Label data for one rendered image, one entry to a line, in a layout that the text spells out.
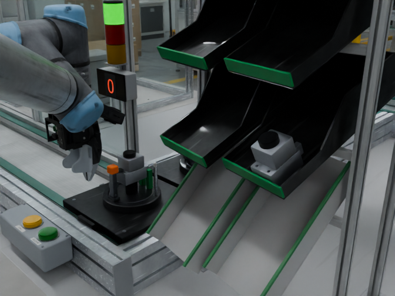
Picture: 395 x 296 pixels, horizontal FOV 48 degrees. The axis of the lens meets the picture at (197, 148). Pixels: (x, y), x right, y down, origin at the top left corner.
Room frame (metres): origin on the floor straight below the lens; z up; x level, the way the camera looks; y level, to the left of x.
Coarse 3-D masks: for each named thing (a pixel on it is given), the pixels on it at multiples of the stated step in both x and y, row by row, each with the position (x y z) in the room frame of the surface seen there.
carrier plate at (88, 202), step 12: (84, 192) 0.99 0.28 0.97; (96, 192) 0.99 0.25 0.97; (168, 192) 0.99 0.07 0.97; (72, 204) 0.93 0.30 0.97; (84, 204) 0.93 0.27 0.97; (96, 204) 0.93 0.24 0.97; (84, 216) 0.88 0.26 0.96; (96, 216) 0.87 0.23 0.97; (108, 216) 0.87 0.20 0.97; (120, 216) 0.87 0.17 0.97; (132, 216) 0.87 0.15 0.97; (144, 216) 0.87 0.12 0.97; (156, 216) 0.87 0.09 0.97; (96, 228) 0.85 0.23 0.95; (108, 228) 0.82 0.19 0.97; (120, 228) 0.82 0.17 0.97; (132, 228) 0.82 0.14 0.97; (144, 228) 0.83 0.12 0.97; (120, 240) 0.79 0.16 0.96
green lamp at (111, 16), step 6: (108, 6) 1.15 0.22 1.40; (114, 6) 1.15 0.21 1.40; (120, 6) 1.16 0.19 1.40; (108, 12) 1.15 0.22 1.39; (114, 12) 1.15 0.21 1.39; (120, 12) 1.16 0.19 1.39; (108, 18) 1.15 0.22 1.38; (114, 18) 1.15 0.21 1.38; (120, 18) 1.15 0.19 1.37; (108, 24) 1.15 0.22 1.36; (114, 24) 1.15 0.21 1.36
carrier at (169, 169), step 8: (168, 160) 1.19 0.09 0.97; (176, 160) 1.19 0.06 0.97; (184, 160) 1.14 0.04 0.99; (152, 168) 1.13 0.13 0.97; (160, 168) 1.13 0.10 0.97; (168, 168) 1.13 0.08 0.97; (176, 168) 1.13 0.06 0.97; (184, 168) 1.09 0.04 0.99; (160, 176) 1.08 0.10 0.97; (168, 176) 1.08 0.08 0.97; (176, 176) 1.08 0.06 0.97; (184, 176) 1.08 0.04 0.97; (176, 184) 1.04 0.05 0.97
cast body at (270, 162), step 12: (276, 132) 0.61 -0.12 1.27; (252, 144) 0.60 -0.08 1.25; (264, 144) 0.58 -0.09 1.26; (276, 144) 0.58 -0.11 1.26; (288, 144) 0.58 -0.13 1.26; (300, 144) 0.62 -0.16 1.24; (264, 156) 0.58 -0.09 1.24; (276, 156) 0.57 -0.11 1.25; (288, 156) 0.58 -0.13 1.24; (300, 156) 0.60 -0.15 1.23; (252, 168) 0.60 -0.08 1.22; (264, 168) 0.58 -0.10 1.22; (276, 168) 0.57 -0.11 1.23; (288, 168) 0.59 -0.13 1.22; (276, 180) 0.57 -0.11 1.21
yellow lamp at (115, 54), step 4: (124, 44) 1.16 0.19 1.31; (108, 48) 1.15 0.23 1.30; (112, 48) 1.15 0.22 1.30; (116, 48) 1.15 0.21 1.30; (120, 48) 1.15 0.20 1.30; (124, 48) 1.16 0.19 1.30; (108, 52) 1.15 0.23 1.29; (112, 52) 1.15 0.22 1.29; (116, 52) 1.15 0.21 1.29; (120, 52) 1.15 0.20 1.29; (124, 52) 1.16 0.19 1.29; (108, 56) 1.15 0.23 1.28; (112, 56) 1.15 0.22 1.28; (116, 56) 1.15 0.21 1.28; (120, 56) 1.15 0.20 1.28; (124, 56) 1.16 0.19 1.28; (108, 60) 1.15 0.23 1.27; (112, 60) 1.15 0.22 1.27; (116, 60) 1.15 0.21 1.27; (120, 60) 1.15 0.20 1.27; (124, 60) 1.16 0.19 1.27; (112, 64) 1.15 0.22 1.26; (116, 64) 1.15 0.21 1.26
